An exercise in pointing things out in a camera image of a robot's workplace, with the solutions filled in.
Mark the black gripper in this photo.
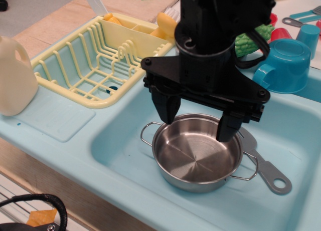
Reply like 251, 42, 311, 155
141, 31, 270, 142

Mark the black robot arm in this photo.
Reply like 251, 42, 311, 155
141, 0, 275, 142

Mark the stainless steel pot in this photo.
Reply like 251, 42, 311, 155
140, 113, 259, 193

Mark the light blue toy sink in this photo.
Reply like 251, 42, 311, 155
0, 44, 321, 231

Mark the yellow plastic drying rack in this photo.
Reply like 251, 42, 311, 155
31, 14, 175, 109

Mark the green plastic vegetable toy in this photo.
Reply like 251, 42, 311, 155
235, 24, 274, 58

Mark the grey plastic spatula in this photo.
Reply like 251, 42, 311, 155
238, 127, 292, 195

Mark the large blue plastic cup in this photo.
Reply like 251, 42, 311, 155
252, 39, 311, 94

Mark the red plastic cup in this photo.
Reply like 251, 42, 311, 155
270, 28, 292, 42

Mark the red plastic bowl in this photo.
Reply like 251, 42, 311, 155
270, 13, 278, 27

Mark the small blue plastic cup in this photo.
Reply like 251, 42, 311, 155
296, 24, 320, 59

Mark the blue plastic utensil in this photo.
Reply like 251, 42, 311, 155
289, 6, 320, 19

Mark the cream plastic jug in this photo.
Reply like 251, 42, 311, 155
1, 37, 38, 116

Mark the orange paper scrap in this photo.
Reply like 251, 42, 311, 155
26, 209, 57, 227

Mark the black wheel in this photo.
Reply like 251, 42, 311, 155
0, 0, 9, 12

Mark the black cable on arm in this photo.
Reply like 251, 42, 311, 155
234, 29, 270, 69

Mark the grey plastic utensil handle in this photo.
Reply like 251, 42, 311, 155
282, 17, 305, 28

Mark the black braided cable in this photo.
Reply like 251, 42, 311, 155
0, 193, 68, 231

